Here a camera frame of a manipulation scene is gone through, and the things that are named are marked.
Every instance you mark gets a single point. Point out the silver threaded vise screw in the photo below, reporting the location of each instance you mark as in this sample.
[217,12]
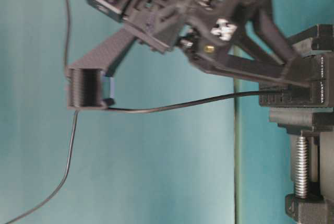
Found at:
[301,168]

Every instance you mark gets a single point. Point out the dark grey bench vise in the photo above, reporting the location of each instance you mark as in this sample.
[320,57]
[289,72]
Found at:
[316,124]

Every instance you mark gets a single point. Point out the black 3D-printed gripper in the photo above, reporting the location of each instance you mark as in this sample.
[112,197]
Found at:
[211,33]

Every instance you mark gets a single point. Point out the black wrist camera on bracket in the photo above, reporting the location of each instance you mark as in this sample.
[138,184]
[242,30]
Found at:
[85,88]

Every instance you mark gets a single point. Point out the black multi-port USB hub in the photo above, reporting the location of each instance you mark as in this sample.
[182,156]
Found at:
[318,95]

